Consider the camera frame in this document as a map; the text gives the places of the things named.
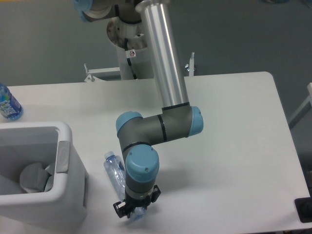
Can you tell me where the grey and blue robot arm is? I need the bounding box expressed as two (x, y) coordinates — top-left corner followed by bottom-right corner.
(73, 0), (204, 217)

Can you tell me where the white trash can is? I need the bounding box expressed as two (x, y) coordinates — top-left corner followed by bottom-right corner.
(0, 122), (88, 224)

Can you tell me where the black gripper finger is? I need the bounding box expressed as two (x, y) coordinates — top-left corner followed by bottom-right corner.
(145, 185), (161, 209)
(113, 201), (133, 218)

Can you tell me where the blue labelled water bottle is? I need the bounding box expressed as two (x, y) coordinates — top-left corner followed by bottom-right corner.
(0, 83), (23, 121)

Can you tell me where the white base bracket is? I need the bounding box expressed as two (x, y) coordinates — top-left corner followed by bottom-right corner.
(84, 63), (121, 82)
(185, 52), (196, 77)

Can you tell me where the white frame at right edge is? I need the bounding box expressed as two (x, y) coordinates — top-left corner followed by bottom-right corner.
(288, 82), (312, 130)

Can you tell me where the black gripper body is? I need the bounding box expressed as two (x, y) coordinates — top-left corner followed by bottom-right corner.
(125, 193), (152, 213)

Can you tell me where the black clamp at table corner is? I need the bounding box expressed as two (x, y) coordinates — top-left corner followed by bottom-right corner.
(294, 197), (312, 223)

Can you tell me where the black cable on pedestal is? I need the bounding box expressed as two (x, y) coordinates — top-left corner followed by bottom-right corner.
(123, 37), (137, 80)

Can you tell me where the white right base bracket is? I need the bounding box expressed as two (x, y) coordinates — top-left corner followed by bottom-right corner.
(185, 52), (196, 77)

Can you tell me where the clear plastic bottle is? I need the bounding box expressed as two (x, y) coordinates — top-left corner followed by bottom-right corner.
(103, 151), (146, 222)

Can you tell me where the white paper trash in bin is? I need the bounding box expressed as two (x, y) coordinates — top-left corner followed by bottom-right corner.
(19, 162), (56, 193)

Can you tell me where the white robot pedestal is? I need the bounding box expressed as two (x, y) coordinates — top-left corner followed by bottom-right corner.
(107, 17), (154, 80)

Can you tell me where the white left base bracket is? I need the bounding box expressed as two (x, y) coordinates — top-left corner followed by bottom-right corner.
(84, 63), (121, 82)

